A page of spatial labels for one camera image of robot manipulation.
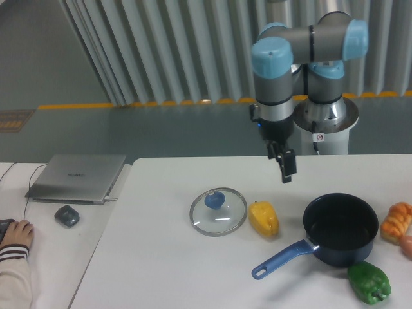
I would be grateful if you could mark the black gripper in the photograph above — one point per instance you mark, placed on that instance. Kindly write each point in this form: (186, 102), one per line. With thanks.
(279, 131)

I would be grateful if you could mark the dark blue saucepan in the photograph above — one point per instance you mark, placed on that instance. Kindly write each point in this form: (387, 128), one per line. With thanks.
(340, 231)

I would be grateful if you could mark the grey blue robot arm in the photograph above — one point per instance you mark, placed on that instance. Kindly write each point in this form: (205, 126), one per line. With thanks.
(298, 79)

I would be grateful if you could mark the white striped sleeve forearm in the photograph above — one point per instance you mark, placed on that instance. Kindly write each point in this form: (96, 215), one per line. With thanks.
(16, 289)

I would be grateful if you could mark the person's hand on mouse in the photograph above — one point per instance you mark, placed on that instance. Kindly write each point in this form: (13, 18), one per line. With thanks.
(19, 233)

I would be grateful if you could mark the yellow bell pepper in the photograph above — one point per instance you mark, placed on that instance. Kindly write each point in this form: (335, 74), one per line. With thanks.
(263, 218)

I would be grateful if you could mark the glass lid blue knob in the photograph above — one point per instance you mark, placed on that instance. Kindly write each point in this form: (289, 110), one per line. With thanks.
(218, 212)

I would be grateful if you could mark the orange bread loaf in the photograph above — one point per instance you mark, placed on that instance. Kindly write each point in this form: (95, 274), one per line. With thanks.
(396, 222)

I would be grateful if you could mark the green bell pepper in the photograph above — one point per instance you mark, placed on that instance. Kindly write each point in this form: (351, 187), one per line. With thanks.
(370, 284)

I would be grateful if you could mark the folding partition screen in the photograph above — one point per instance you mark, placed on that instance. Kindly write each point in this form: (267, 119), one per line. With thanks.
(182, 52)

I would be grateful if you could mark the silver laptop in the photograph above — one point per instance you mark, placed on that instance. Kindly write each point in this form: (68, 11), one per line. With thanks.
(77, 178)

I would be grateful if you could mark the dark grey earbuds case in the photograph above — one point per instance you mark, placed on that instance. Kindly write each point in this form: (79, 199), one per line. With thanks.
(67, 216)

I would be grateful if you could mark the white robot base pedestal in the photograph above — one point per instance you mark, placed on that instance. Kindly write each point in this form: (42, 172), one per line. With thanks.
(325, 128)

